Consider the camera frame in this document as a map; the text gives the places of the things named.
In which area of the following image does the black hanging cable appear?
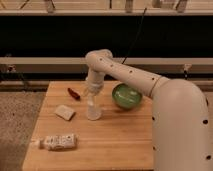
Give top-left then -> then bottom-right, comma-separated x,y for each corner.
121,7 -> 148,65

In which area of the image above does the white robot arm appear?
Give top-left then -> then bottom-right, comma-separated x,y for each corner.
85,49 -> 213,171

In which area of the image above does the grey metal rail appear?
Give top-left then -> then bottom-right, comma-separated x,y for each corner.
0,57 -> 213,74

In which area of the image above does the white labelled tube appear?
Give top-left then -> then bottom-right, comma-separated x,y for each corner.
32,134 -> 77,151

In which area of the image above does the green ceramic bowl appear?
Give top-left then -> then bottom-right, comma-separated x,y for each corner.
112,83 -> 143,110

